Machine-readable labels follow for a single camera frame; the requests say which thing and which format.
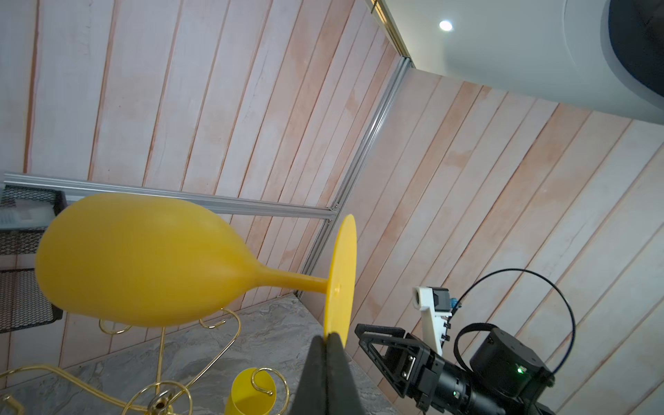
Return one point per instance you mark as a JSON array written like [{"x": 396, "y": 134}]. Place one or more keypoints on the amber yellow wine glass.
[{"x": 150, "y": 262}]

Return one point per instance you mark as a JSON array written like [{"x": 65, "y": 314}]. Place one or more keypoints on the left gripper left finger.
[{"x": 311, "y": 395}]

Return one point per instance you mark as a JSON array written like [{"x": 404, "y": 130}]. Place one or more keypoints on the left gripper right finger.
[{"x": 342, "y": 397}]

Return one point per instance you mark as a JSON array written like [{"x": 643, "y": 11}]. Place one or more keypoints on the gold wire wine glass rack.
[{"x": 158, "y": 385}]

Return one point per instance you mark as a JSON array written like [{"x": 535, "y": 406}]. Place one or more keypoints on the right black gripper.
[{"x": 411, "y": 369}]

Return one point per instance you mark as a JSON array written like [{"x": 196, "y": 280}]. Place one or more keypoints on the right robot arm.
[{"x": 503, "y": 377}]

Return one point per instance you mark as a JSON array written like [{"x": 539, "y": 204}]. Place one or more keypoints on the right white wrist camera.
[{"x": 435, "y": 306}]

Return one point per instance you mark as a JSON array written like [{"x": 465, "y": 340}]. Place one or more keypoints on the aluminium frame rail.
[{"x": 229, "y": 205}]

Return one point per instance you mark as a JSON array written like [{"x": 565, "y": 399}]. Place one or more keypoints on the black mesh wall basket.
[{"x": 25, "y": 216}]

